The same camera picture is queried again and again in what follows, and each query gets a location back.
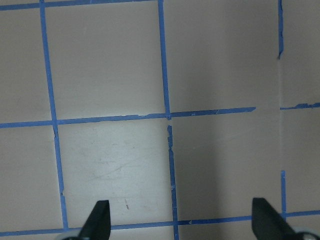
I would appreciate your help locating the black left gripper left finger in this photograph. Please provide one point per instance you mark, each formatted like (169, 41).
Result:
(98, 224)

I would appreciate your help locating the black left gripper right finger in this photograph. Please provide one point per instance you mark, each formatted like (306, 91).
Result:
(268, 224)

